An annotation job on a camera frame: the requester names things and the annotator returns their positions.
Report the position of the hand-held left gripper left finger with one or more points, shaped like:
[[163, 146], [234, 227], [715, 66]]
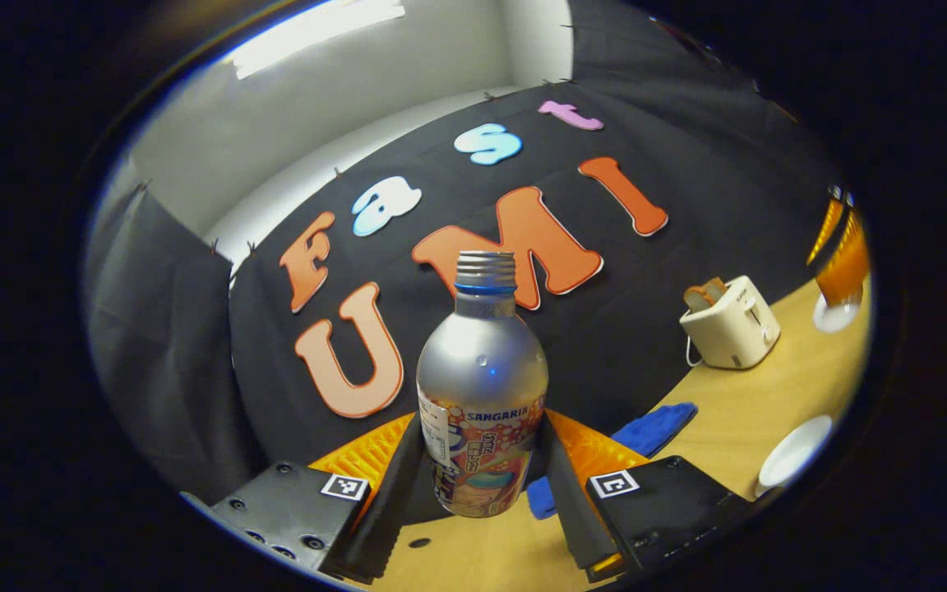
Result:
[[391, 501]]

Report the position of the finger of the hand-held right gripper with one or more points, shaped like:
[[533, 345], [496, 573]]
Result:
[[845, 267], [825, 230]]

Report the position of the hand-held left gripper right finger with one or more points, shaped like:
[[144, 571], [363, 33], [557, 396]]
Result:
[[568, 510]]

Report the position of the silver water bottle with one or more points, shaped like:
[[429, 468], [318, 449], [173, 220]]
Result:
[[482, 370]]

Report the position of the white teacup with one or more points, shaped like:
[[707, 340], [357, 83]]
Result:
[[794, 452]]

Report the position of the blue towel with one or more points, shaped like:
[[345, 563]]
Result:
[[654, 427]]

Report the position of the toast slice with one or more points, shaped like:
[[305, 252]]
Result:
[[718, 288], [697, 298]]

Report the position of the cream toaster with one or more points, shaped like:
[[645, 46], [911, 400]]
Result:
[[732, 329]]

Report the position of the black backdrop cloth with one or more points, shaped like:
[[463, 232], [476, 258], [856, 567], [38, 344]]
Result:
[[605, 345]]

